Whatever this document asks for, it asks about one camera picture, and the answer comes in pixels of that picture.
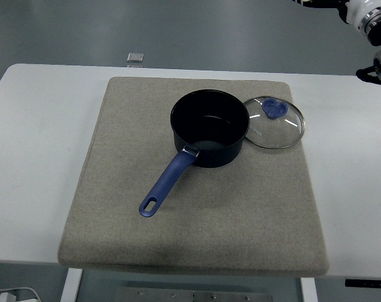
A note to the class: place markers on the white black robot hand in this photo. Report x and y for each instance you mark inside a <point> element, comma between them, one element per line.
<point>357,7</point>

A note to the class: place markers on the glass pot lid blue knob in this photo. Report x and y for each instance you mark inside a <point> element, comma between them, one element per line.
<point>273,108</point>

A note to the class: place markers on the small silver floor plate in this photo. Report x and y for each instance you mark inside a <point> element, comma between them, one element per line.
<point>135,57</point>

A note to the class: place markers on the beige fabric mat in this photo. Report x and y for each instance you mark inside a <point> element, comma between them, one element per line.
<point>240,204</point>

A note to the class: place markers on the black bar under table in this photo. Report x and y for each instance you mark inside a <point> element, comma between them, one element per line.
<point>366,283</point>

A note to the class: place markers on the white table leg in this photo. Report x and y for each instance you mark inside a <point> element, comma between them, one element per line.
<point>308,292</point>
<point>71,286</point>

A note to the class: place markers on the grey metal plate with screws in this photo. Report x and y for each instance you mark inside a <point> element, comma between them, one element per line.
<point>162,297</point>

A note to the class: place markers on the white power adapter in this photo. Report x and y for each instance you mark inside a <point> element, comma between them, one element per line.
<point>7,297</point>

